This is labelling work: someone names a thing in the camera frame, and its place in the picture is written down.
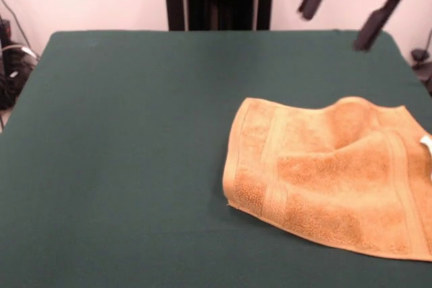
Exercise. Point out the red and black power strip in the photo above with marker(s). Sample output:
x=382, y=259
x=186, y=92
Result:
x=5, y=30

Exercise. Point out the small black adapter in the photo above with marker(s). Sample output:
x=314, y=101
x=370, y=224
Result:
x=418, y=54

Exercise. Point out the black floor object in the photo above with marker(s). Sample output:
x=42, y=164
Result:
x=426, y=77

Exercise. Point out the orange terry towel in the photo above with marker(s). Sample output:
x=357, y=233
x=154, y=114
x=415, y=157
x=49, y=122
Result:
x=320, y=180

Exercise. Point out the dark green table cloth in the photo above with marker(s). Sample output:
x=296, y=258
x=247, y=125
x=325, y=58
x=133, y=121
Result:
x=101, y=133

